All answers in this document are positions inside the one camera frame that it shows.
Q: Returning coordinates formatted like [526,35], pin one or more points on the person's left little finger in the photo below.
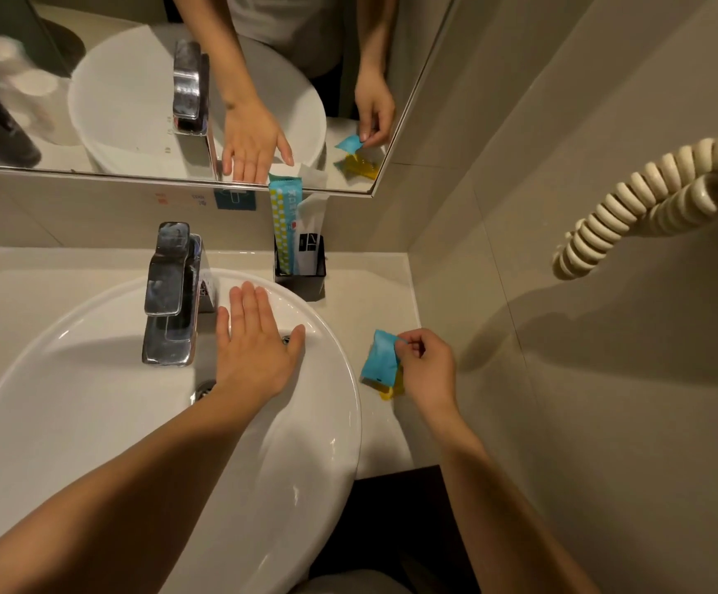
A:
[222,327]

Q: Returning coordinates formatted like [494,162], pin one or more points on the blue yellow dotted packet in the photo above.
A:
[283,222]

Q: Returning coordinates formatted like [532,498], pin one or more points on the person's left hand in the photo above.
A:
[251,358]

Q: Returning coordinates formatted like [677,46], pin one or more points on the white round wash basin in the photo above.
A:
[86,402]

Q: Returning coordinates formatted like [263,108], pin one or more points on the chrome drain stopper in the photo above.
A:
[203,390]

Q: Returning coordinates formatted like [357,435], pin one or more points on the white packet with black print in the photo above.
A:
[311,238]

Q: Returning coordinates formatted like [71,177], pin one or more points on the yellow sachet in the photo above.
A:
[390,392]

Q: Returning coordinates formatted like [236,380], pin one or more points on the black square holder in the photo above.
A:
[309,288]

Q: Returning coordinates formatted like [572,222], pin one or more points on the person's right thumb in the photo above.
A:
[401,355]

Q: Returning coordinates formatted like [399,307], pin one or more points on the person's left thumb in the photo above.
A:
[294,343]

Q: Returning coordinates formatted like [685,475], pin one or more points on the person's right hand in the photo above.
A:
[430,377]

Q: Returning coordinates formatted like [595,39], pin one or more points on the chrome faucet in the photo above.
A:
[170,278]

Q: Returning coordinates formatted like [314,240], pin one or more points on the blue sachet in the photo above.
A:
[377,361]

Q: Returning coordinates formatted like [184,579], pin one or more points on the person's left middle finger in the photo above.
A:
[250,306]

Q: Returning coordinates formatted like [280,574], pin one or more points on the person's left forearm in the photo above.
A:
[117,507]

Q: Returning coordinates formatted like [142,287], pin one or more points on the person's right forearm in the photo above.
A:
[501,519]

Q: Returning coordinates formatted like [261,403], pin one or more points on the wall mirror with metal frame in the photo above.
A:
[124,86]

